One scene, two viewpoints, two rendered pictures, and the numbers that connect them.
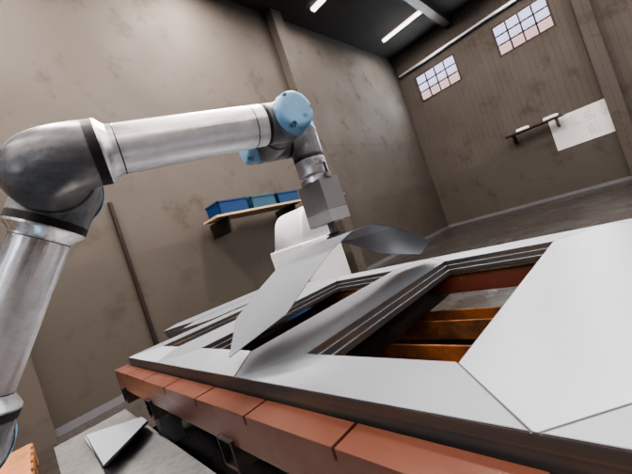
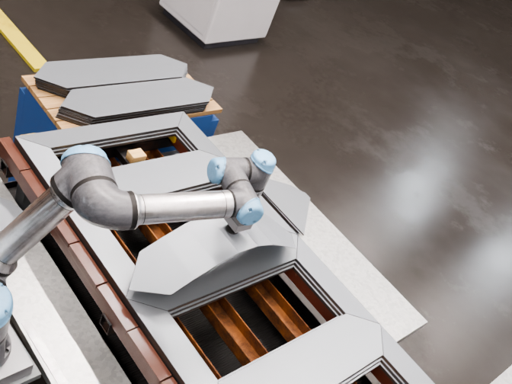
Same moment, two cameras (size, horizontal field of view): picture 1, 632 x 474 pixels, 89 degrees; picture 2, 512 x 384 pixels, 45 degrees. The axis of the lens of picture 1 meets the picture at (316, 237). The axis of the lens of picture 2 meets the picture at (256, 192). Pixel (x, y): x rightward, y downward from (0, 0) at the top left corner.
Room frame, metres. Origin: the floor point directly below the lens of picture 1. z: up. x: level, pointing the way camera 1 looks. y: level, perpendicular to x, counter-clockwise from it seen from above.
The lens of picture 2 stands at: (-0.65, 0.23, 2.28)
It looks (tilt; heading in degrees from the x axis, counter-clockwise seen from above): 37 degrees down; 349
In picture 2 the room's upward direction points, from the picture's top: 25 degrees clockwise
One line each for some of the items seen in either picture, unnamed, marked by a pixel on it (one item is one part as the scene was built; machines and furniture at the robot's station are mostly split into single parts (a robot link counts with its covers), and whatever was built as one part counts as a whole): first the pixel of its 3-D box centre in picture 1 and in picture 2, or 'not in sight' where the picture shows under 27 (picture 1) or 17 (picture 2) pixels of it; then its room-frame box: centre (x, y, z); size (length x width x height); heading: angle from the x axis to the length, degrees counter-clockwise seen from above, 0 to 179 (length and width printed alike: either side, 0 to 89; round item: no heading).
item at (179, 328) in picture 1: (246, 304); (129, 88); (1.72, 0.46, 0.82); 0.80 x 0.40 x 0.06; 134
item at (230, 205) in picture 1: (228, 209); not in sight; (4.69, 1.08, 1.87); 0.50 x 0.37 x 0.19; 136
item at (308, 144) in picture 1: (301, 139); (257, 170); (0.79, -0.04, 1.27); 0.09 x 0.08 x 0.11; 118
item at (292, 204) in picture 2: not in sight; (283, 196); (1.37, -0.30, 0.77); 0.45 x 0.20 x 0.04; 44
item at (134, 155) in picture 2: not in sight; (136, 156); (1.29, 0.33, 0.79); 0.06 x 0.05 x 0.04; 134
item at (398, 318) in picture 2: not in sight; (302, 225); (1.26, -0.40, 0.74); 1.20 x 0.26 x 0.03; 44
